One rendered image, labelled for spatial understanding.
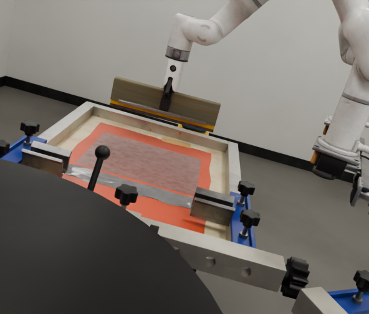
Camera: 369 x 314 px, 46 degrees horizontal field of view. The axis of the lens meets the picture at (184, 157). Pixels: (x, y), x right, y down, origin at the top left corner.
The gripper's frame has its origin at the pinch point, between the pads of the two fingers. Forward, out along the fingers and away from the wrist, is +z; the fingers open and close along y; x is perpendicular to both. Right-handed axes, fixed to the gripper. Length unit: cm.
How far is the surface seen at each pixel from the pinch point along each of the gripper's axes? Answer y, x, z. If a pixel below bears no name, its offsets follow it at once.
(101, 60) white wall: 323, 101, 53
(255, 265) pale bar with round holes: -72, -28, 7
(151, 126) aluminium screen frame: 11.5, 3.8, 12.4
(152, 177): -28.3, -3.3, 14.7
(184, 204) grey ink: -39.4, -13.6, 14.5
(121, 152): -16.4, 8.3, 14.5
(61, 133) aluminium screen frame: -21.5, 26.1, 11.4
